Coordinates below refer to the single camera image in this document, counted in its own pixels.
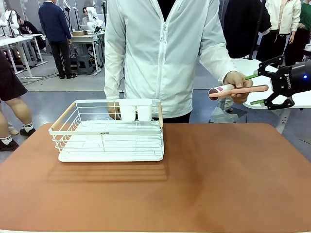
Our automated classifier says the person in white jacket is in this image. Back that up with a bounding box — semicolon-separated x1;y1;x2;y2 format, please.
104;0;238;124

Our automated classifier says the person's left hand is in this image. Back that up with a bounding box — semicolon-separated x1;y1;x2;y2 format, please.
223;70;254;105

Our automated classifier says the person in cream jacket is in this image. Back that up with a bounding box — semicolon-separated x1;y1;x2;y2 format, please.
256;0;302;63

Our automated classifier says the person in black skirt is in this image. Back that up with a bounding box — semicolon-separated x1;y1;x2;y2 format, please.
0;50;36;152

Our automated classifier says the white wire dish rack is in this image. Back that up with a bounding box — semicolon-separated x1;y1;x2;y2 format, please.
48;99;165;156

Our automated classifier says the white utensil holder cup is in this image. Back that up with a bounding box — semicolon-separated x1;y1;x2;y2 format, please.
119;99;153;122

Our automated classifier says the white round-cornered side table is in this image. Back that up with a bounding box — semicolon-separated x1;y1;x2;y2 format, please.
232;58;311;134

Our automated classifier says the person in black clothing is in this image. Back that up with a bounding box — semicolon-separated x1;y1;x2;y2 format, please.
223;0;272;59

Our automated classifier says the white drip tray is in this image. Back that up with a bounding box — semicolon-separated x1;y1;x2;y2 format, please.
58;145;165;163

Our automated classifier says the person's right forearm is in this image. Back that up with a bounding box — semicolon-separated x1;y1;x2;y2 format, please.
104;41;126;100

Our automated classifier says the person in green top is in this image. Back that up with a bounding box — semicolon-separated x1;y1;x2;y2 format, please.
283;0;311;67

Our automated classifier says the grey plastic step stool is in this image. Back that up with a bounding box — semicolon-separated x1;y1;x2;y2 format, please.
76;54;94;76

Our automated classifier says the seated person in black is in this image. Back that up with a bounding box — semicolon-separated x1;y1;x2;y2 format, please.
17;14;47;51

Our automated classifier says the grey plastic bag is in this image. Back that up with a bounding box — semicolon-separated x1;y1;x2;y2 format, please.
209;106;240;124

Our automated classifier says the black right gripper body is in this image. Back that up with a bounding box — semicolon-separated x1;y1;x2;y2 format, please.
270;64;298;98

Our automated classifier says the white desk with robot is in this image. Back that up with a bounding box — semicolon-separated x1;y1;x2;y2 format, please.
69;31;105;76

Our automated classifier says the man in dark blue suit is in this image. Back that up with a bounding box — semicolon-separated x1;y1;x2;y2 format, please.
38;0;78;80

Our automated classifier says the white long desk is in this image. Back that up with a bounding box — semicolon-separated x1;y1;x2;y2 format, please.
0;33;49;80

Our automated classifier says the person's left forearm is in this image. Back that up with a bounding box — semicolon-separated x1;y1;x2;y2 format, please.
198;43;238;85

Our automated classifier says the black tripod pole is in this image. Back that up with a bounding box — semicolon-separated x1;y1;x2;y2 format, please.
247;0;267;60

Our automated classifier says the pink-handled lint roller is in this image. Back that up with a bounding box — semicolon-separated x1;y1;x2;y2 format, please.
207;83;269;101

